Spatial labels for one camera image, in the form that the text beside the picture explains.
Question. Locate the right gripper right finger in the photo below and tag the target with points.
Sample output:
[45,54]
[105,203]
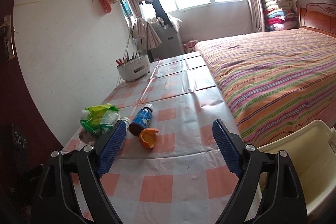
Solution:
[246,165]

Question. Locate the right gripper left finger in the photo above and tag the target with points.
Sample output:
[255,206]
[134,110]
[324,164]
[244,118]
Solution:
[93,161]

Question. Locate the beige cloth ball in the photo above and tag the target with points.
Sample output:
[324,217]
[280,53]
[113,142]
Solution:
[87,137]

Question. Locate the green plastic bag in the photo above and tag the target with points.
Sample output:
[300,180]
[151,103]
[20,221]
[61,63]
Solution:
[99,119]

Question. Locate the white tube bottle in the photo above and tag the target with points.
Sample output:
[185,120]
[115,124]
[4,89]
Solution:
[127,121]

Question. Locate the orange peel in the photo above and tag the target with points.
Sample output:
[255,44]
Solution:
[147,137]

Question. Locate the blue label brown bottle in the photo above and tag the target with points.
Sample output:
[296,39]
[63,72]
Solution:
[141,120]

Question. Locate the cream plastic trash bin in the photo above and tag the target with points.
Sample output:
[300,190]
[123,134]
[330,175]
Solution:
[312,151]

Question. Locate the checkered plastic tablecloth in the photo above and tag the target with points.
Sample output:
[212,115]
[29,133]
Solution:
[184,178]

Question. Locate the red wooden door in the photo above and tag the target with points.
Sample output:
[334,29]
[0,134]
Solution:
[17,105]

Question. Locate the striped bed sheet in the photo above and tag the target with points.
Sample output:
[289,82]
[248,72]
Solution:
[274,83]

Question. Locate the white round pen holder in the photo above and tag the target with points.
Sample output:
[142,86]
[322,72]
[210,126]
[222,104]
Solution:
[134,68]

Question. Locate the pink stool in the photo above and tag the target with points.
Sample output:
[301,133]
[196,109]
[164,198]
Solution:
[189,46]

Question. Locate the grey air cooler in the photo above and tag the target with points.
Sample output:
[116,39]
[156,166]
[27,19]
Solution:
[171,42]

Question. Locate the left pink curtain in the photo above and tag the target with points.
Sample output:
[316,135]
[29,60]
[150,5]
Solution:
[142,30]

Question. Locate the stack of folded quilts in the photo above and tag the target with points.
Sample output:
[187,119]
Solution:
[279,15]

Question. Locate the wooden headboard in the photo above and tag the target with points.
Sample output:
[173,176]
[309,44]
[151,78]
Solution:
[317,15]

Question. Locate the black hanging garment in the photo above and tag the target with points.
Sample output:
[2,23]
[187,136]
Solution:
[159,12]

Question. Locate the brass door handle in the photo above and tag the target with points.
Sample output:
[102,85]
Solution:
[6,32]

